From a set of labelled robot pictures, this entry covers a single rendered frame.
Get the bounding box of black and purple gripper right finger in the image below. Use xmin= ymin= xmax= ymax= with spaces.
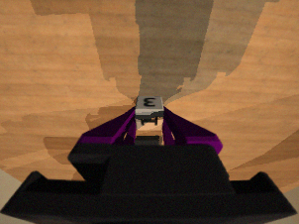
xmin=162 ymin=106 xmax=223 ymax=154

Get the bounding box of tan digit cube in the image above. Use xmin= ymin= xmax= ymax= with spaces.
xmin=135 ymin=96 xmax=164 ymax=131

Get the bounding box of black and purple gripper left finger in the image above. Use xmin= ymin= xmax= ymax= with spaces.
xmin=75 ymin=106 xmax=137 ymax=145

